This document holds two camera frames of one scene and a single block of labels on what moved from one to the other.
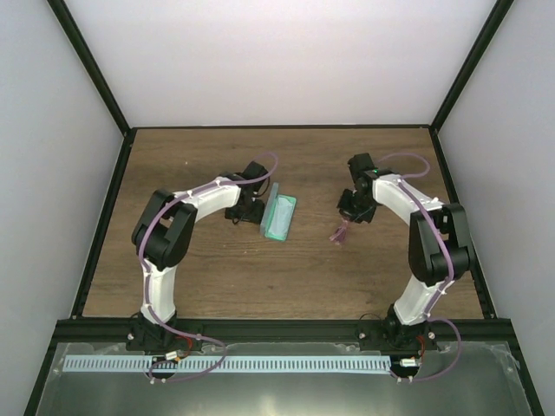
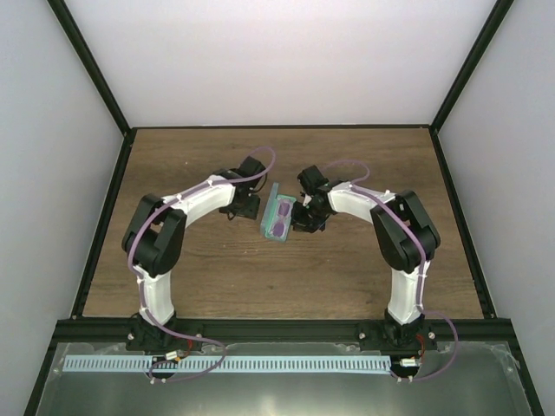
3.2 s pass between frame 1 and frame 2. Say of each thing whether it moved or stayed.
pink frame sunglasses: moved
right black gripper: moved
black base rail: stayed
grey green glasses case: stayed
